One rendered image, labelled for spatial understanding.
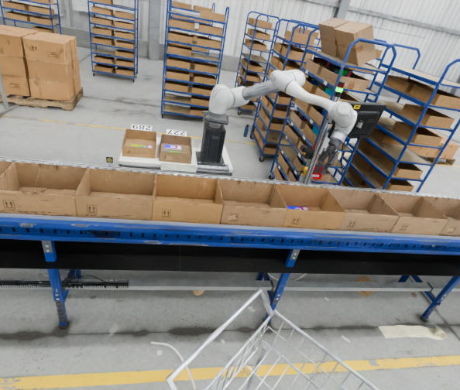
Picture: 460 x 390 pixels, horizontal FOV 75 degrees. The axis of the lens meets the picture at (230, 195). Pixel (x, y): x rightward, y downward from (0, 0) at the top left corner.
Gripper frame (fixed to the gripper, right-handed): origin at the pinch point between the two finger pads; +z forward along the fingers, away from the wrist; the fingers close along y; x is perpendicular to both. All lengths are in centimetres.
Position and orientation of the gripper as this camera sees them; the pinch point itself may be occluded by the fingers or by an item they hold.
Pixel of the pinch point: (320, 169)
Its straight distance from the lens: 202.1
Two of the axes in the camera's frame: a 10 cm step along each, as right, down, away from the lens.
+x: -7.9, -3.9, -4.7
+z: -4.6, 8.9, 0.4
